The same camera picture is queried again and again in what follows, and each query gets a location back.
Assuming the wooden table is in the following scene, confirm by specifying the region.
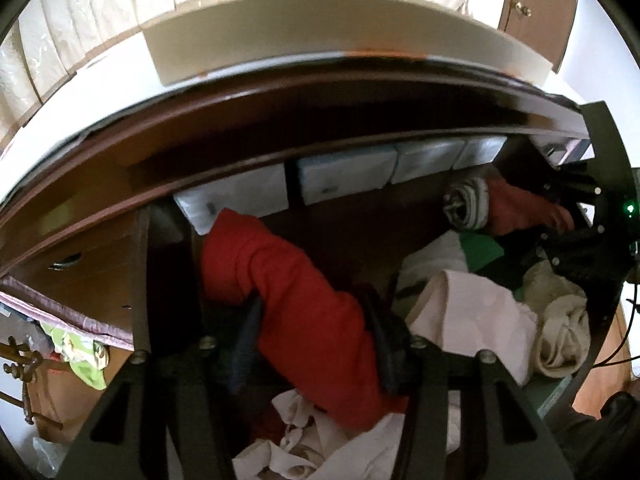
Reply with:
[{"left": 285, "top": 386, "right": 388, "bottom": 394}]
[{"left": 0, "top": 52, "right": 596, "bottom": 441}]

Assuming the wooden door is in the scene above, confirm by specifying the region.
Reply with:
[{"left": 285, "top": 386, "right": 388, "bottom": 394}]
[{"left": 497, "top": 0, "right": 581, "bottom": 73}]

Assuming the cream patterned curtain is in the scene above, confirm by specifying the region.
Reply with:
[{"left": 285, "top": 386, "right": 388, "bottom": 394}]
[{"left": 0, "top": 0, "right": 481, "bottom": 131}]

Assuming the dark red underwear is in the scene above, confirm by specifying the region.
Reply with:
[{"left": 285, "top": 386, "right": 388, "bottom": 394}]
[{"left": 485, "top": 167, "right": 576, "bottom": 238}]

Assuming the cream rolled underwear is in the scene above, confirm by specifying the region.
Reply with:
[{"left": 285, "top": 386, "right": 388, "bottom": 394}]
[{"left": 520, "top": 260, "right": 593, "bottom": 381}]

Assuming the striped rolled underwear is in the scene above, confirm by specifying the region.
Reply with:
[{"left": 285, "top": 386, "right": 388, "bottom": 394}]
[{"left": 442, "top": 177, "right": 493, "bottom": 233}]

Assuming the green printed bag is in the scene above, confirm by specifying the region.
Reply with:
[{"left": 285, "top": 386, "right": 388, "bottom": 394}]
[{"left": 40, "top": 322, "right": 111, "bottom": 391}]

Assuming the brass stand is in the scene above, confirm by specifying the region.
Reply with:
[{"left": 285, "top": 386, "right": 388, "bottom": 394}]
[{"left": 0, "top": 337, "right": 63, "bottom": 431}]

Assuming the shallow cardboard box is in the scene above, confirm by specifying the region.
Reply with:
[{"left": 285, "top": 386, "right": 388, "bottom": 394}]
[{"left": 142, "top": 0, "right": 551, "bottom": 86}]

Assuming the black cable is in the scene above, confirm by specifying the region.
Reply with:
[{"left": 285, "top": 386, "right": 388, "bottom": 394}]
[{"left": 595, "top": 280, "right": 640, "bottom": 368}]

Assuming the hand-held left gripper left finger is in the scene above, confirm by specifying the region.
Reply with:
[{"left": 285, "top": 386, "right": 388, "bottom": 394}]
[{"left": 60, "top": 295, "right": 266, "bottom": 480}]

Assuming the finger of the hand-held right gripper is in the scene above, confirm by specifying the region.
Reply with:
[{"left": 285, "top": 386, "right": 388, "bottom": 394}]
[
  {"left": 536, "top": 224, "right": 627, "bottom": 282},
  {"left": 542, "top": 159, "right": 602, "bottom": 212}
]

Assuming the beige underwear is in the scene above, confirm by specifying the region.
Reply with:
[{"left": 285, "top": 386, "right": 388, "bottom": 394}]
[{"left": 232, "top": 387, "right": 461, "bottom": 480}]

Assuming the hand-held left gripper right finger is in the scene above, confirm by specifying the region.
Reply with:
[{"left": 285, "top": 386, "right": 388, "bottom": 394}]
[{"left": 360, "top": 285, "right": 576, "bottom": 480}]

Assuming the white underwear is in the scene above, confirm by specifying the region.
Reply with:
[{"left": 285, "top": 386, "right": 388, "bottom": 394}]
[{"left": 395, "top": 232, "right": 473, "bottom": 301}]

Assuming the person's right forearm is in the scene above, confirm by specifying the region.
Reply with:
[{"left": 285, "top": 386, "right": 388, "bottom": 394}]
[{"left": 547, "top": 390, "right": 640, "bottom": 480}]

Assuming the pink underwear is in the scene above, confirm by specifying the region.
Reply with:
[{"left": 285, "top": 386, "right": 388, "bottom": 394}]
[{"left": 405, "top": 270, "right": 541, "bottom": 386}]

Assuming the green underwear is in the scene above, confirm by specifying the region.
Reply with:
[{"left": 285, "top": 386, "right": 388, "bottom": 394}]
[{"left": 457, "top": 232, "right": 506, "bottom": 273}]

